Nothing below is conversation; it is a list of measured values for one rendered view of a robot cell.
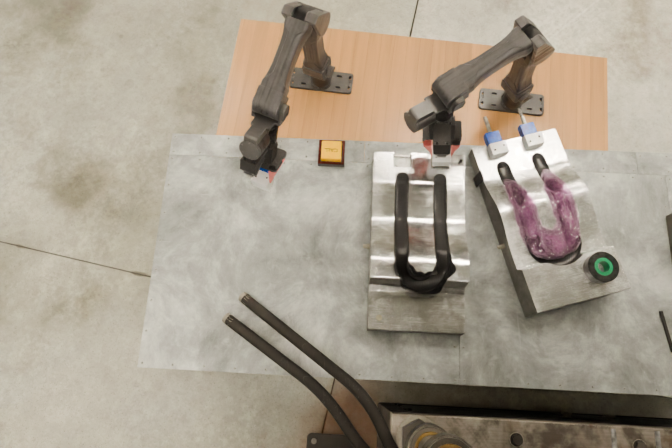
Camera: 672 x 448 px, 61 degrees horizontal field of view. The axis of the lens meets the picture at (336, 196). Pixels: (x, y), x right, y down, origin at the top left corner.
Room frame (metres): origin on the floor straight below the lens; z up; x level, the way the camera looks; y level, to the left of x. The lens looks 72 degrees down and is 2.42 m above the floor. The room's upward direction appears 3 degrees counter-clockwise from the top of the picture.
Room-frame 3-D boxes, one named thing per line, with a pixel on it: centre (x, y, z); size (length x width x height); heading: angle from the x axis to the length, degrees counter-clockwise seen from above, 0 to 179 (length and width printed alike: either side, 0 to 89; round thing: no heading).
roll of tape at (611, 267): (0.24, -0.68, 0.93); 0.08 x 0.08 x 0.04
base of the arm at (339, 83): (0.91, 0.02, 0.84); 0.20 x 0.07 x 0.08; 79
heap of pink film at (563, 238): (0.41, -0.58, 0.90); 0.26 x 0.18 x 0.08; 11
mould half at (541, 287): (0.40, -0.58, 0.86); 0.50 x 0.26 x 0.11; 11
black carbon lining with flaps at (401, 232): (0.37, -0.23, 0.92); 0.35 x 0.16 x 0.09; 174
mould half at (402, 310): (0.36, -0.22, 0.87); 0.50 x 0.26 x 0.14; 174
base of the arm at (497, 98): (0.79, -0.56, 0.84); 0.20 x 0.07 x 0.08; 79
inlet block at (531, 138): (0.68, -0.58, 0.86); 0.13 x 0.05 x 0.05; 11
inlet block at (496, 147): (0.66, -0.47, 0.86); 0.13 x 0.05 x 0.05; 11
